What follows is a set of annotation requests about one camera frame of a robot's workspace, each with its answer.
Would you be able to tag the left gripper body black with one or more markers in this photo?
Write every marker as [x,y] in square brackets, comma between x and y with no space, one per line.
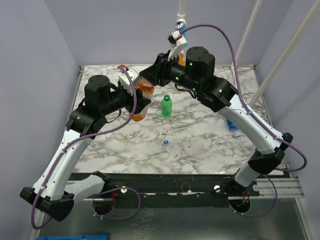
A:
[126,98]

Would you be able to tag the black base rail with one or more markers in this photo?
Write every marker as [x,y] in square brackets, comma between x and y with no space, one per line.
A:
[176,190]

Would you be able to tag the blue tray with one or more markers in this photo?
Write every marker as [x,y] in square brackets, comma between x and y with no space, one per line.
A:
[77,237]

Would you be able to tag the white rear pole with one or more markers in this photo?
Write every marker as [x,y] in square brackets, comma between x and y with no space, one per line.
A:
[248,29]

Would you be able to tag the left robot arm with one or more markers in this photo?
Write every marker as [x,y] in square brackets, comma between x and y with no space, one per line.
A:
[50,194]

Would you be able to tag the white pipe stand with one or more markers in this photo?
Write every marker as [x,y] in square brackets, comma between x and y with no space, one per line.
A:
[181,14]

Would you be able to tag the blue faucet tap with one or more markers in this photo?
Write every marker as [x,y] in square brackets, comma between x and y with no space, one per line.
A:
[180,25]

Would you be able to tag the aluminium extrusion rail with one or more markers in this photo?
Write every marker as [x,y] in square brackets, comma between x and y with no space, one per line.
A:
[287,188]

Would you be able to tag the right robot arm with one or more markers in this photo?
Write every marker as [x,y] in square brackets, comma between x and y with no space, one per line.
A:
[219,95]

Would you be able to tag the white blue bottle cap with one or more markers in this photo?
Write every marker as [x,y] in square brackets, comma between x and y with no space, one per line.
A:
[166,142]

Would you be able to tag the orange plastic bottle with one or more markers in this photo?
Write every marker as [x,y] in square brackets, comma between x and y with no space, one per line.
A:
[144,95]

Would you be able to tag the white diagonal pole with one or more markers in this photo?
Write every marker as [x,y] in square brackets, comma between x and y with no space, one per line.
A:
[295,38]

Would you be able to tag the yellow faucet tap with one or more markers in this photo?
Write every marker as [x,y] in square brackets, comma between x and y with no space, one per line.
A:
[181,60]

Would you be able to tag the green plastic bottle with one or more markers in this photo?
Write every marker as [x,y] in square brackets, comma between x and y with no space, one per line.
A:
[166,106]

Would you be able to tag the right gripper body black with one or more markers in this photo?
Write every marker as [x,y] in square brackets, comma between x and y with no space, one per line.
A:
[160,69]

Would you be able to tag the blue label plastic bottle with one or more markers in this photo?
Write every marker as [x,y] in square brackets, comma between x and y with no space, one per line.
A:
[233,129]

